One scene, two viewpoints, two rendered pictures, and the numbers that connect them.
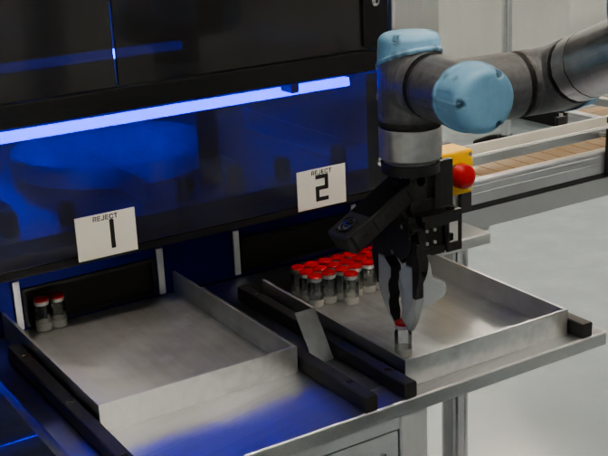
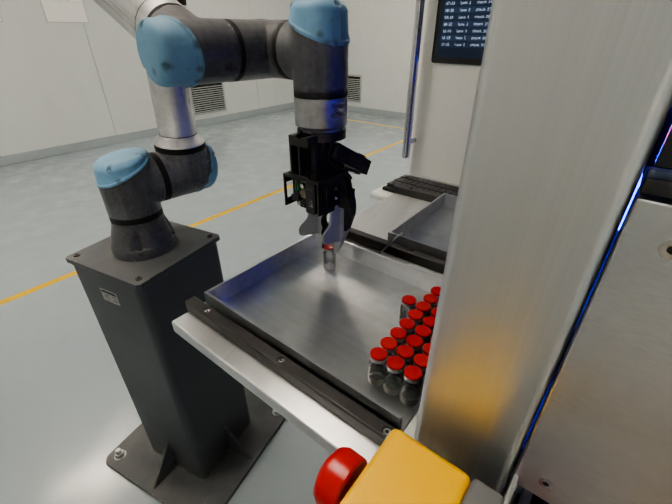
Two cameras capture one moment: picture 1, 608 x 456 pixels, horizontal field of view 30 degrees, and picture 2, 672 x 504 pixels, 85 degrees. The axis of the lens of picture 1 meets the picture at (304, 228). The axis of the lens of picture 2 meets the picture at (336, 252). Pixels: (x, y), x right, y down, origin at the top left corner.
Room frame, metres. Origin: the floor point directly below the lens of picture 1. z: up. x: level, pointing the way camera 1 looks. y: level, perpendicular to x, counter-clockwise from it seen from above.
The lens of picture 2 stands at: (1.84, -0.30, 1.25)
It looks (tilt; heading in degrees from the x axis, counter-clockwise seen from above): 31 degrees down; 160
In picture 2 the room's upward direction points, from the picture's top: straight up
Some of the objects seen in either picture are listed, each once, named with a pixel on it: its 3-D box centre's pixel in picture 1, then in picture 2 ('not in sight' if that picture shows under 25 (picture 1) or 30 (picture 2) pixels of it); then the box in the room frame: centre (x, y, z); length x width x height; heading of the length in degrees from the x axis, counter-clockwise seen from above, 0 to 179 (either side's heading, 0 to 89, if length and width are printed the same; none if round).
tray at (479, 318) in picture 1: (407, 306); (345, 303); (1.43, -0.14, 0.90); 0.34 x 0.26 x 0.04; 31
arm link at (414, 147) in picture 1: (408, 143); (322, 113); (1.32, -0.13, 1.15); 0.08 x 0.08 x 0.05
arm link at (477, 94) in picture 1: (470, 91); (263, 50); (1.23, -0.19, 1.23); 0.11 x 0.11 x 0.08; 26
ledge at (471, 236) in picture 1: (434, 234); not in sight; (1.80, -0.22, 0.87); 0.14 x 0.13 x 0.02; 31
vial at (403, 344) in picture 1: (403, 339); (329, 257); (1.31, -0.12, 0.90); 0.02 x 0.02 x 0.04
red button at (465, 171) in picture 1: (460, 175); (347, 485); (1.72, -0.25, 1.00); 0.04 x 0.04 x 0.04; 31
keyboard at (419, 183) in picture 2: not in sight; (448, 195); (0.96, 0.40, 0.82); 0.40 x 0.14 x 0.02; 29
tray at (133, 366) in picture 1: (143, 341); (495, 240); (1.35, 0.21, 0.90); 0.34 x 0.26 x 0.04; 31
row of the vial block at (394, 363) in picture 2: (353, 273); (425, 338); (1.54, -0.07, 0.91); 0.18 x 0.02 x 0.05; 121
